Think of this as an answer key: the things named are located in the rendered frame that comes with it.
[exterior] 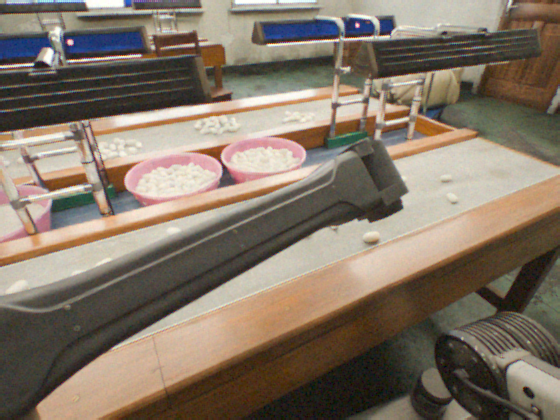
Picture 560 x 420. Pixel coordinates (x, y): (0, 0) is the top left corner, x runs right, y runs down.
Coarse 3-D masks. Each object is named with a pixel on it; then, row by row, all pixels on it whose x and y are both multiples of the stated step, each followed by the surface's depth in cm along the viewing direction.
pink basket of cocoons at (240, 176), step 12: (240, 144) 112; (252, 144) 114; (264, 144) 115; (288, 144) 112; (228, 156) 108; (300, 156) 107; (228, 168) 100; (288, 168) 95; (240, 180) 99; (252, 180) 96
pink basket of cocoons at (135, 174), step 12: (168, 156) 103; (180, 156) 104; (192, 156) 104; (204, 156) 102; (132, 168) 95; (144, 168) 99; (156, 168) 102; (168, 168) 104; (204, 168) 103; (216, 168) 99; (132, 180) 93; (216, 180) 90; (132, 192) 85; (192, 192) 84; (204, 192) 88; (144, 204) 88
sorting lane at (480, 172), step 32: (416, 160) 106; (448, 160) 106; (480, 160) 106; (512, 160) 106; (416, 192) 90; (448, 192) 90; (480, 192) 90; (512, 192) 90; (160, 224) 78; (192, 224) 78; (352, 224) 78; (384, 224) 78; (416, 224) 78; (64, 256) 69; (96, 256) 69; (288, 256) 69; (320, 256) 69; (352, 256) 69; (0, 288) 61; (224, 288) 61; (256, 288) 61; (160, 320) 55
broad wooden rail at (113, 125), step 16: (272, 96) 159; (288, 96) 159; (304, 96) 159; (320, 96) 161; (160, 112) 139; (176, 112) 139; (192, 112) 139; (208, 112) 139; (224, 112) 142; (240, 112) 146; (48, 128) 124; (64, 128) 124; (96, 128) 123; (112, 128) 125; (128, 128) 127; (144, 128) 130
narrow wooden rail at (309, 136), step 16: (368, 112) 139; (384, 112) 139; (400, 112) 142; (288, 128) 123; (304, 128) 123; (320, 128) 126; (336, 128) 130; (352, 128) 134; (368, 128) 138; (384, 128) 142; (400, 128) 147; (192, 144) 111; (208, 144) 111; (224, 144) 111; (304, 144) 127; (320, 144) 130; (112, 160) 101; (128, 160) 101; (144, 160) 101; (176, 160) 106; (48, 176) 92; (64, 176) 93; (80, 176) 95; (112, 176) 99; (0, 192) 87
